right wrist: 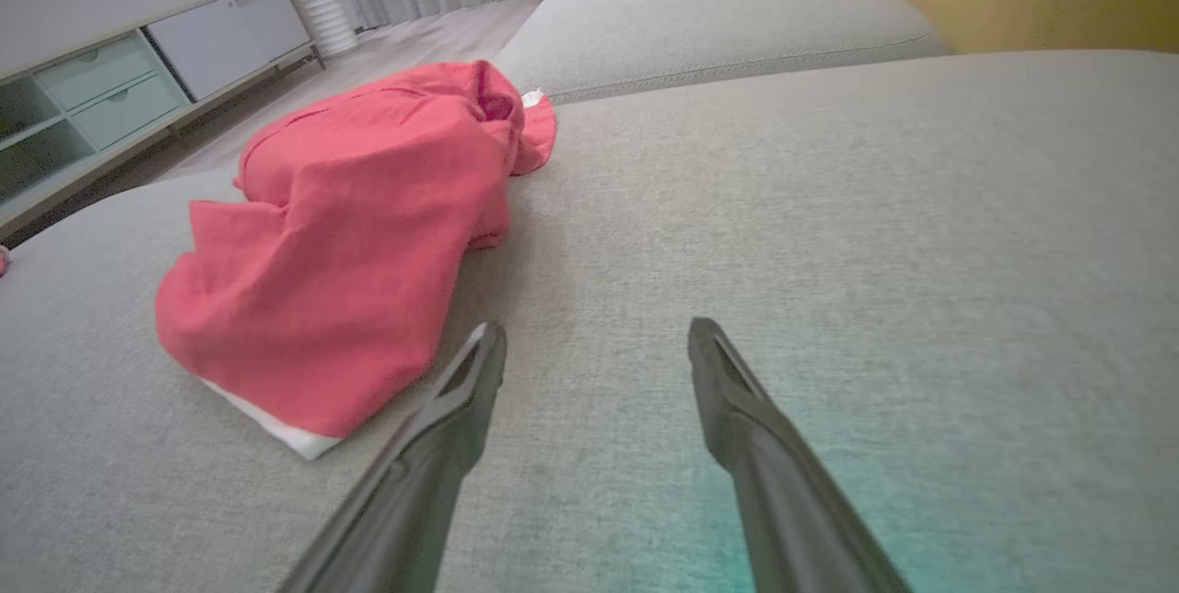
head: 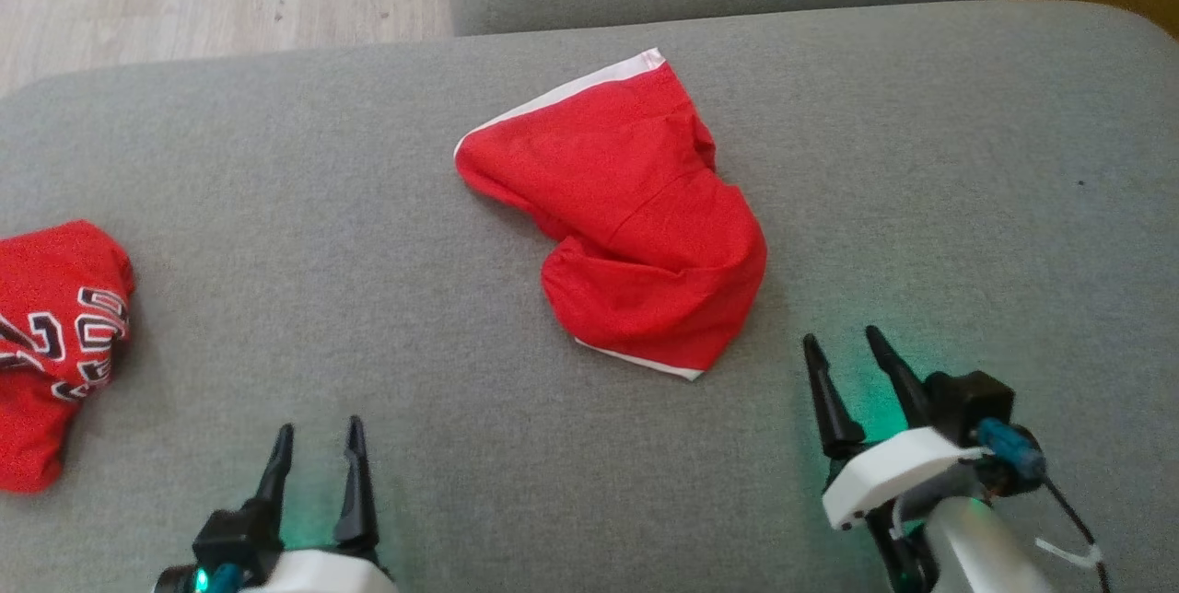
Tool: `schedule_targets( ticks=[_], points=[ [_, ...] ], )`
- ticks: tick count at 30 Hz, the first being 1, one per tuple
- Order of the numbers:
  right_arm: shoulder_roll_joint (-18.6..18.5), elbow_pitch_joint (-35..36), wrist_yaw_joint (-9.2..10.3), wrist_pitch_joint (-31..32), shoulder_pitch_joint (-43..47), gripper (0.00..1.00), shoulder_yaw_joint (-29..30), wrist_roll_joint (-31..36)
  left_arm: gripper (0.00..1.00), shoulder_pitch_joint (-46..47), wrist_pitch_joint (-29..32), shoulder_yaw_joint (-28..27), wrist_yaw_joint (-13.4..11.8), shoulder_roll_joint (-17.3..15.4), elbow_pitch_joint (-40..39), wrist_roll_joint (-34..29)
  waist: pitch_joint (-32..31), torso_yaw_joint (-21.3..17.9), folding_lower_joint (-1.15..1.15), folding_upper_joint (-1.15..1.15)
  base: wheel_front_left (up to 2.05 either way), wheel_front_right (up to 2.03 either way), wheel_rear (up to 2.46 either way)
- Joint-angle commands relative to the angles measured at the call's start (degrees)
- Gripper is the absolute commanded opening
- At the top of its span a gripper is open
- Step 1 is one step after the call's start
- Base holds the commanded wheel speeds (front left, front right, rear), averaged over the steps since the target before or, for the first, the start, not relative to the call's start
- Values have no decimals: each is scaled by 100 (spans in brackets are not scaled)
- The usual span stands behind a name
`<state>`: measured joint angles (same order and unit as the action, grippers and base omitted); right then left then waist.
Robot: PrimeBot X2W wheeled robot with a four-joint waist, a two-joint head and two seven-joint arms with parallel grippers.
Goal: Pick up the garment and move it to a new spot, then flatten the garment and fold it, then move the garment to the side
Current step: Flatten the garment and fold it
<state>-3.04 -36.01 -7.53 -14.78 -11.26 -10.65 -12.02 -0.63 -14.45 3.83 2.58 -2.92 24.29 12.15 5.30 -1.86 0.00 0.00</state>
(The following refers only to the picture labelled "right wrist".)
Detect grey TV cabinet with drawers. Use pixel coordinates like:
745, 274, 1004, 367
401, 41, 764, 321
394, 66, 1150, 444
0, 0, 326, 239

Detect white ribbed cylinder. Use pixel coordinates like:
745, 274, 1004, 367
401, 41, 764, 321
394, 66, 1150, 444
300, 0, 360, 58

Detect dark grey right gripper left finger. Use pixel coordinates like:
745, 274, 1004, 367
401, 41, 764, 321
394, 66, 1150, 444
276, 320, 508, 593

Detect large grey sofa seat cushion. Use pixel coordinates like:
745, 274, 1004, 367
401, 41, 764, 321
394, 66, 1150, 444
0, 48, 1179, 593

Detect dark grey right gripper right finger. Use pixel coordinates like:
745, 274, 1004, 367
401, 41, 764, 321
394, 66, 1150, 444
687, 317, 915, 593

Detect small grey sofa cushion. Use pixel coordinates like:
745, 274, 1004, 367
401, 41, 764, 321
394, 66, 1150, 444
493, 0, 950, 106

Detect red shorts with white trim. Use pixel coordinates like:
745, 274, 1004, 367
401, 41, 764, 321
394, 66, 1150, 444
154, 59, 557, 461

